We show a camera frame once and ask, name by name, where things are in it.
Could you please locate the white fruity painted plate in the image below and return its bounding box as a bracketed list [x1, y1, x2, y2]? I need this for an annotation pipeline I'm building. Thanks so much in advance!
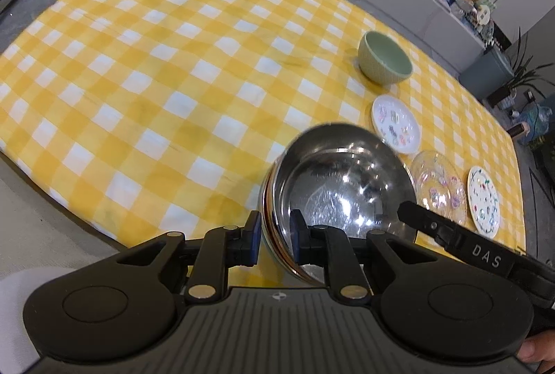
[467, 166, 501, 239]

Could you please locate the clear glass sticker plate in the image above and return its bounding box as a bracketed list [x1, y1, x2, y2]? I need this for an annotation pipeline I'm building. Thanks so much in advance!
[410, 150, 467, 225]

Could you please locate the stainless steel bowl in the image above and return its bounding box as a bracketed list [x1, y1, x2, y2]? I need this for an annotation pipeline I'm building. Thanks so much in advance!
[259, 122, 417, 286]

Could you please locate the small white sticker plate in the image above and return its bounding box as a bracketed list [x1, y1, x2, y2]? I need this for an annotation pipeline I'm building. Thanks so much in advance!
[370, 94, 421, 155]

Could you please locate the green ceramic bowl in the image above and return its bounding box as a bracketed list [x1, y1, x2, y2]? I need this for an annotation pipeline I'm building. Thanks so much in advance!
[358, 31, 413, 85]

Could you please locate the person's hand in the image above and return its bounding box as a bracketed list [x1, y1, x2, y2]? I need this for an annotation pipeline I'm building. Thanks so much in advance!
[518, 330, 555, 373]

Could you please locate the yellow checkered tablecloth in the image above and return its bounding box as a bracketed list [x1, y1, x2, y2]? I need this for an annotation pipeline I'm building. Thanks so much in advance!
[0, 0, 528, 288]

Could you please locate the grey trash bin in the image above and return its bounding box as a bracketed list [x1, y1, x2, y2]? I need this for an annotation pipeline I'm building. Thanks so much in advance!
[459, 46, 514, 101]

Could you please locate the green potted plant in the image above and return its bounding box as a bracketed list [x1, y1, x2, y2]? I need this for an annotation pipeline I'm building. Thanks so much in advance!
[490, 29, 554, 106]

